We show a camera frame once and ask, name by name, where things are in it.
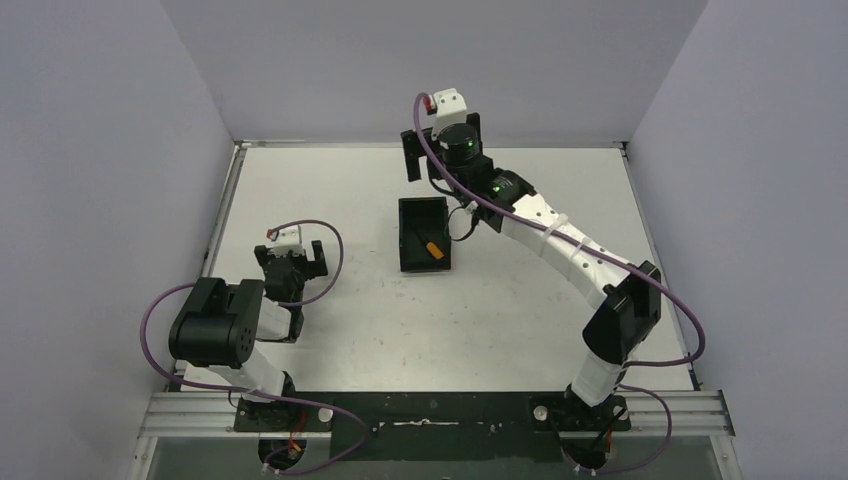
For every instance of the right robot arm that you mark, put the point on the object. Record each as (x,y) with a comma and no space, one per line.
(624,296)

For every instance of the orange handled screwdriver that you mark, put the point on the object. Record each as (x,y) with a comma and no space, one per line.
(430,246)

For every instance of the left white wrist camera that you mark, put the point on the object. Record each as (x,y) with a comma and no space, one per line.
(286,241)

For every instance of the black plastic bin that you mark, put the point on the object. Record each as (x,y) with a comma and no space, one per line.
(429,215)

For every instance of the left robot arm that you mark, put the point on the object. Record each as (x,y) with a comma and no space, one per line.
(220,325)

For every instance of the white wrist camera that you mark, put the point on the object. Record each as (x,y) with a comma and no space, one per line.
(446,107)
(286,241)

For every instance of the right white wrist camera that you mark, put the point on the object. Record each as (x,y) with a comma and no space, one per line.
(446,107)

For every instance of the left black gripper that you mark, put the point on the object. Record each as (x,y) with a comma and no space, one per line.
(291,265)

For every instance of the aluminium front rail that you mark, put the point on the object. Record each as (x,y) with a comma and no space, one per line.
(214,414)

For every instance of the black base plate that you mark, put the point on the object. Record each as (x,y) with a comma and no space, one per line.
(578,430)

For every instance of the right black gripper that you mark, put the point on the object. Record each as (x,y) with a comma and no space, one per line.
(413,152)

